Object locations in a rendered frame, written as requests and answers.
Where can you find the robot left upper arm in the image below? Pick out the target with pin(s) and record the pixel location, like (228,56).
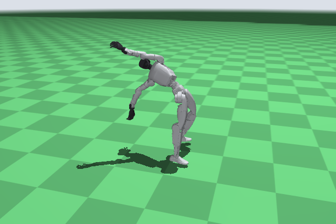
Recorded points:
(152,57)

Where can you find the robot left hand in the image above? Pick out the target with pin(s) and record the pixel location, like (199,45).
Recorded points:
(117,45)

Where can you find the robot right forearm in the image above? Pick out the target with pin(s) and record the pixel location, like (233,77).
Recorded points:
(135,98)

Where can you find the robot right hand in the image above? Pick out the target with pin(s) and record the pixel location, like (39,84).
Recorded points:
(131,113)

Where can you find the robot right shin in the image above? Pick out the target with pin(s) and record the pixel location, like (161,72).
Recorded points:
(177,139)

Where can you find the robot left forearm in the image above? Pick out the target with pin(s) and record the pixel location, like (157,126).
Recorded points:
(133,52)

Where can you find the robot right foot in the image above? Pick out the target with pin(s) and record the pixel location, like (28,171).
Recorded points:
(178,160)

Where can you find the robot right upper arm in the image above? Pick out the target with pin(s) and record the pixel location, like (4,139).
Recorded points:
(144,86)

